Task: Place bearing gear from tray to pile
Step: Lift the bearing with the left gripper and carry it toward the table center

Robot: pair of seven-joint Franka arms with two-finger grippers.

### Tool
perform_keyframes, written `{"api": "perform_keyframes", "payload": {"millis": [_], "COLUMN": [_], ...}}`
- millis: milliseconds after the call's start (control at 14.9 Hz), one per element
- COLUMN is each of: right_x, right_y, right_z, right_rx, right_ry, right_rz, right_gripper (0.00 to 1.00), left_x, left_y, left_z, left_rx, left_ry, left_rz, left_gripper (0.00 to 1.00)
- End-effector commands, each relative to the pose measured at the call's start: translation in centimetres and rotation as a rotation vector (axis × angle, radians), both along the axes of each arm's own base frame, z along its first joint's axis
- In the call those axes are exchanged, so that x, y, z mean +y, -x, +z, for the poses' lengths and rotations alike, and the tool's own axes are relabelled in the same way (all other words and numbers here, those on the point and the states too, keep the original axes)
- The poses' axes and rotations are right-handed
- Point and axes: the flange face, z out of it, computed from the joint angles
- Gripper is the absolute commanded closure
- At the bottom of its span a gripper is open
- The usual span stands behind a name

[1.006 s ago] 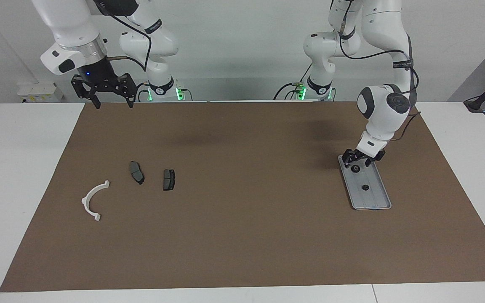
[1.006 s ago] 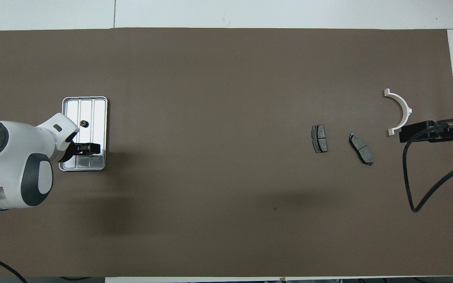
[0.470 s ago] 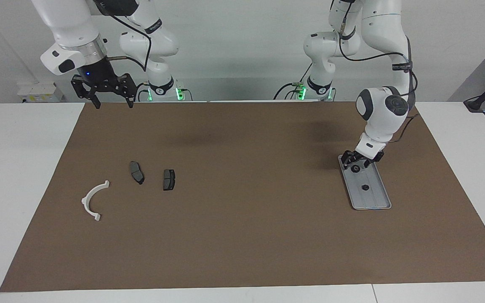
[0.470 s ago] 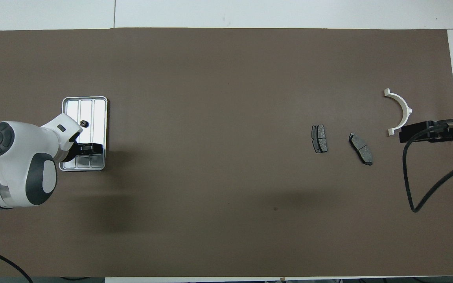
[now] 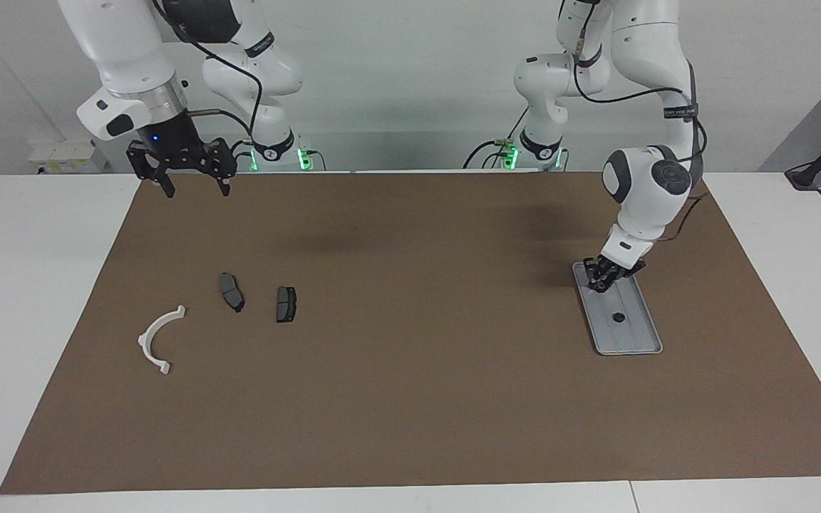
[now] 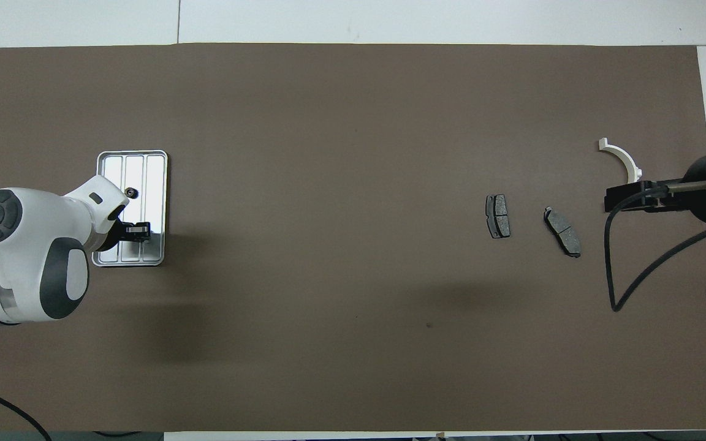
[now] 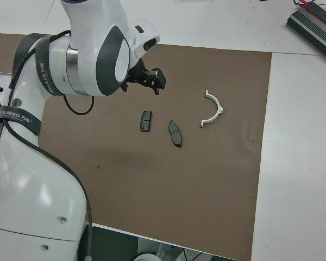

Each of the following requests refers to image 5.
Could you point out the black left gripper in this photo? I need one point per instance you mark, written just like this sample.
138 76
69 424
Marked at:
621 265

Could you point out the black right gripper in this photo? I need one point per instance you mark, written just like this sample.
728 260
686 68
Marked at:
168 139

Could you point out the small black bearing gear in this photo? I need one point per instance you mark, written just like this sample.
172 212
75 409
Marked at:
618 318

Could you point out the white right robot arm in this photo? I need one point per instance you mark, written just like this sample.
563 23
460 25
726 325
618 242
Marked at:
118 43

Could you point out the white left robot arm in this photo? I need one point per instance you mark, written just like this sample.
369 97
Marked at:
649 50

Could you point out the rectangular silver metal tray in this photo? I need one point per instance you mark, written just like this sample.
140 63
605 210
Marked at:
628 338

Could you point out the dark grey curved brake pad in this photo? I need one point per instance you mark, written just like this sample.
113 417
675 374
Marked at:
230 288

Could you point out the dark grey rectangular brake pad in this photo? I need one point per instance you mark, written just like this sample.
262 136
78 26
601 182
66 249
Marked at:
286 304

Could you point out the brown table mat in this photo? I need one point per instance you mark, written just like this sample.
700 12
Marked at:
410 399

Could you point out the white curved plastic bracket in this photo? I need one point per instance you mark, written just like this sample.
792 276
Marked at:
143 342

